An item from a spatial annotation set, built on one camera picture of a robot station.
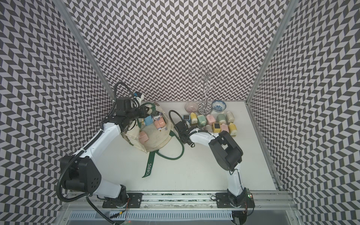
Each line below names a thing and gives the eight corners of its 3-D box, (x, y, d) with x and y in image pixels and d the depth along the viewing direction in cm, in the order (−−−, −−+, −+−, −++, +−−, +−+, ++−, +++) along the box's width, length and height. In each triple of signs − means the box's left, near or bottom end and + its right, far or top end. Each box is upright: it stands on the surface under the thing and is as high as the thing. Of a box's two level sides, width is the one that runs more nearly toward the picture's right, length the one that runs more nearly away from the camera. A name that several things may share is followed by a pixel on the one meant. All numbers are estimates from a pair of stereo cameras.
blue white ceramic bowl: (211, 111, 113) (212, 108, 110) (210, 104, 119) (211, 100, 115) (225, 111, 113) (226, 108, 110) (223, 104, 119) (225, 100, 115)
